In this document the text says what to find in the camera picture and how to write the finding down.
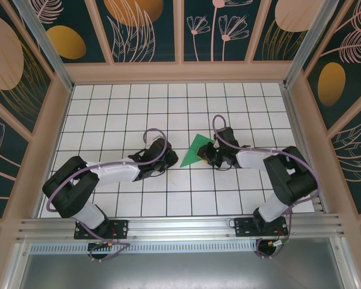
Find green paper sheet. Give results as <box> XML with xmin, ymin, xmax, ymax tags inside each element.
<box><xmin>179</xmin><ymin>132</ymin><xmax>215</xmax><ymax>167</ymax></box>

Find grey metal shelf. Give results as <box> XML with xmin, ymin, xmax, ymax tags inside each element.
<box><xmin>13</xmin><ymin>237</ymin><xmax>360</xmax><ymax>289</ymax></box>

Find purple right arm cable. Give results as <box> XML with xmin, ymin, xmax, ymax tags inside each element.
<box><xmin>212</xmin><ymin>114</ymin><xmax>321</xmax><ymax>260</ymax></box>

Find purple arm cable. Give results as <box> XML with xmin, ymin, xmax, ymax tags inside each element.
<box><xmin>46</xmin><ymin>128</ymin><xmax>173</xmax><ymax>263</ymax></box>
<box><xmin>212</xmin><ymin>114</ymin><xmax>321</xmax><ymax>260</ymax></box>

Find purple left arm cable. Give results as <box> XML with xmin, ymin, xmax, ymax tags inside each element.
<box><xmin>46</xmin><ymin>128</ymin><xmax>173</xmax><ymax>263</ymax></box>

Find long aluminium mounting rail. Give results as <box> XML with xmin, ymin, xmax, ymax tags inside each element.
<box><xmin>16</xmin><ymin>213</ymin><xmax>347</xmax><ymax>241</ymax></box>

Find aluminium side rail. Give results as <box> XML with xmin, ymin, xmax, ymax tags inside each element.
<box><xmin>281</xmin><ymin>85</ymin><xmax>327</xmax><ymax>215</ymax></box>

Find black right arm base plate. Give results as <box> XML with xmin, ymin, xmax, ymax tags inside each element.
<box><xmin>233</xmin><ymin>217</ymin><xmax>288</xmax><ymax>238</ymax></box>

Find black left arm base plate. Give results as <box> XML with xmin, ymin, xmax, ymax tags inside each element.
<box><xmin>74</xmin><ymin>219</ymin><xmax>129</xmax><ymax>240</ymax></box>

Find grey slotted cable duct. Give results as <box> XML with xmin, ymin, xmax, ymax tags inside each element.
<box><xmin>29</xmin><ymin>242</ymin><xmax>259</xmax><ymax>254</ymax></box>

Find aluminium corner post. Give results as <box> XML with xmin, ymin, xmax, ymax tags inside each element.
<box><xmin>13</xmin><ymin>0</ymin><xmax>75</xmax><ymax>92</ymax></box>
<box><xmin>283</xmin><ymin>0</ymin><xmax>341</xmax><ymax>89</ymax></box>

